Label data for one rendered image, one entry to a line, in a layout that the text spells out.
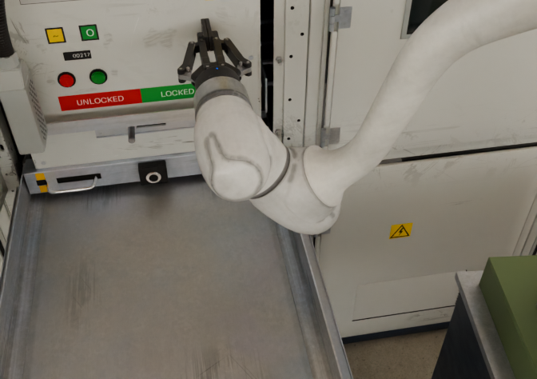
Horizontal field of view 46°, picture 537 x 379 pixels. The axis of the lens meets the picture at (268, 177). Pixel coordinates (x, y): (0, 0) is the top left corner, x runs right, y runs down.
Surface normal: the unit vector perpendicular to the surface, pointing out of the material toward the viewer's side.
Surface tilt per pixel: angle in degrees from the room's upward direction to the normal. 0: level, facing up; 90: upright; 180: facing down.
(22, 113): 90
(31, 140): 90
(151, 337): 0
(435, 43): 82
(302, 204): 88
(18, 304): 0
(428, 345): 0
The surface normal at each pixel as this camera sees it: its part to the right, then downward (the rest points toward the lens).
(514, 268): 0.02, -0.74
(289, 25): 0.17, 0.66
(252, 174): 0.31, 0.49
